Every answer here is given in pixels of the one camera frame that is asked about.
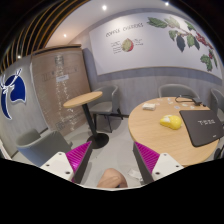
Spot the grey chair at right edge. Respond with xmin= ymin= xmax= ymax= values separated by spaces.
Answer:
xmin=210 ymin=88 xmax=224 ymax=124

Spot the person's knee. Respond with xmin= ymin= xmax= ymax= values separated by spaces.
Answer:
xmin=98 ymin=168 xmax=128 ymax=188

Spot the grey chair behind round table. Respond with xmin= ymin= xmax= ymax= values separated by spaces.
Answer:
xmin=158 ymin=84 xmax=198 ymax=98

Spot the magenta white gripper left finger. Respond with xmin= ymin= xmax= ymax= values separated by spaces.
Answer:
xmin=41 ymin=141 xmax=92 ymax=184

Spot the black cable on table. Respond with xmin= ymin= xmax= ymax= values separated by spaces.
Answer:
xmin=174 ymin=95 xmax=203 ymax=107

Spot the coffee cherries wall poster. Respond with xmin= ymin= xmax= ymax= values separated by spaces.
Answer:
xmin=90 ymin=12 xmax=222 ymax=78

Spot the white paper on floor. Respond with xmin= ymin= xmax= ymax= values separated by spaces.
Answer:
xmin=128 ymin=169 xmax=143 ymax=181

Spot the grey armchair near left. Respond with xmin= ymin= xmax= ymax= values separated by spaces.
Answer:
xmin=16 ymin=129 xmax=72 ymax=167

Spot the small round wooden side table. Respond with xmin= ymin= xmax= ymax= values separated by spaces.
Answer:
xmin=63 ymin=91 xmax=109 ymax=149

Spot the black mouse pad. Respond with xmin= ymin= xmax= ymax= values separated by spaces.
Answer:
xmin=180 ymin=110 xmax=224 ymax=147

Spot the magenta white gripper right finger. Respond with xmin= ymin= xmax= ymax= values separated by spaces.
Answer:
xmin=133 ymin=142 xmax=183 ymax=184

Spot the blue deer logo sign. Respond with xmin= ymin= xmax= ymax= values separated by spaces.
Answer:
xmin=0 ymin=68 xmax=26 ymax=120

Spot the grey chair behind side table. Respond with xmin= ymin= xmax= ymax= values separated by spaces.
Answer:
xmin=88 ymin=85 xmax=123 ymax=125

